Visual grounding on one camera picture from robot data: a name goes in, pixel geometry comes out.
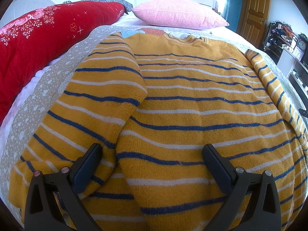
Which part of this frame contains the grey checked garment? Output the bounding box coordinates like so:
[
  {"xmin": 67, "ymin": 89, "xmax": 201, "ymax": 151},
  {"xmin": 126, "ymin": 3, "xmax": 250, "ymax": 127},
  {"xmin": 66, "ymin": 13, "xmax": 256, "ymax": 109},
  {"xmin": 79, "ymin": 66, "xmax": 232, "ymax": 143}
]
[{"xmin": 81, "ymin": 0, "xmax": 133, "ymax": 14}]

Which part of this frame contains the heart patterned quilted bedspread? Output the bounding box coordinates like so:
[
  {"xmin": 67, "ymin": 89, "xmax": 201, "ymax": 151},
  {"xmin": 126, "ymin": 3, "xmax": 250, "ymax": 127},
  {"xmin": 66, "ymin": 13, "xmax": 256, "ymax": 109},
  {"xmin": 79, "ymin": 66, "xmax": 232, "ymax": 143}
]
[{"xmin": 1, "ymin": 26, "xmax": 306, "ymax": 228}]

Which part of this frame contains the yellow striped knit sweater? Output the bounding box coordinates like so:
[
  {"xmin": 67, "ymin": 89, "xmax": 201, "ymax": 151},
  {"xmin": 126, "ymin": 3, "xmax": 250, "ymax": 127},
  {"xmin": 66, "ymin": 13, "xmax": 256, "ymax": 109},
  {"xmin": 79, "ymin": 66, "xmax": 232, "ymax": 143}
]
[{"xmin": 8, "ymin": 33, "xmax": 307, "ymax": 230}]

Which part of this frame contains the brown wooden door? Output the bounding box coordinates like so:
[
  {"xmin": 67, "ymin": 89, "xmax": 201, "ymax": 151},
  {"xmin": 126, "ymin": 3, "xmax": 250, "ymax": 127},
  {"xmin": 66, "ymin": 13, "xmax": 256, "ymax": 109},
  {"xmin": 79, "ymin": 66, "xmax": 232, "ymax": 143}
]
[{"xmin": 236, "ymin": 0, "xmax": 271, "ymax": 48}]

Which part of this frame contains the desk clock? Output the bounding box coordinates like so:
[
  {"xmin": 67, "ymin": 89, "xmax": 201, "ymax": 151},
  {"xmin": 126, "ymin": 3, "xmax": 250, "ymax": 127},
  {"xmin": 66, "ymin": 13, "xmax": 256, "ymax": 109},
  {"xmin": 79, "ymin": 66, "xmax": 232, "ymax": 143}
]
[{"xmin": 296, "ymin": 33, "xmax": 308, "ymax": 53}]

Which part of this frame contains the white shelf unit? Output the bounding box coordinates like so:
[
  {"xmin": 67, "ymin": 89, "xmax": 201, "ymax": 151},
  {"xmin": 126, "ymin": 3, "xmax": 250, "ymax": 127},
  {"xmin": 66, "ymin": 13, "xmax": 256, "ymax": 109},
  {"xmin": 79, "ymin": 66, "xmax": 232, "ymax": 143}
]
[{"xmin": 277, "ymin": 49, "xmax": 307, "ymax": 107}]

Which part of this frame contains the red floral quilt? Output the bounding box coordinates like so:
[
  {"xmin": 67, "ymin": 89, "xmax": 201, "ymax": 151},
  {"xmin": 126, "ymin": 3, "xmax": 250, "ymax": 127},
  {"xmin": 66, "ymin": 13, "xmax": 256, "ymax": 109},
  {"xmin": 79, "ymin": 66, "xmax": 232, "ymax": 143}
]
[{"xmin": 1, "ymin": 1, "xmax": 125, "ymax": 119}]

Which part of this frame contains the cluttered shoe rack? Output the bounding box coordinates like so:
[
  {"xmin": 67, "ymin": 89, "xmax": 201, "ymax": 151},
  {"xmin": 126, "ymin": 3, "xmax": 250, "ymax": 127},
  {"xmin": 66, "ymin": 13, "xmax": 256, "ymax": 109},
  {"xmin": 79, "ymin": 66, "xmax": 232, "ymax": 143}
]
[{"xmin": 263, "ymin": 21, "xmax": 297, "ymax": 57}]

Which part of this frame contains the pink pillow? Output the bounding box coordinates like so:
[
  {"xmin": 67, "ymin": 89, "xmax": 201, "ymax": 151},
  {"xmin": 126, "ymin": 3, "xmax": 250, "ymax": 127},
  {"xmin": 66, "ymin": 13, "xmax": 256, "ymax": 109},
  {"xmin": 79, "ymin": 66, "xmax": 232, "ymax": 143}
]
[{"xmin": 132, "ymin": 0, "xmax": 229, "ymax": 30}]

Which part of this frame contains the white bed headboard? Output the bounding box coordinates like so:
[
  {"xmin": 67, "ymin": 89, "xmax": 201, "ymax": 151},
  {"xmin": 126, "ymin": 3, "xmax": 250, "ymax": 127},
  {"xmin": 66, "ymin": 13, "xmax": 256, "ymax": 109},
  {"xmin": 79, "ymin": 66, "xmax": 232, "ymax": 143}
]
[{"xmin": 1, "ymin": 0, "xmax": 55, "ymax": 28}]

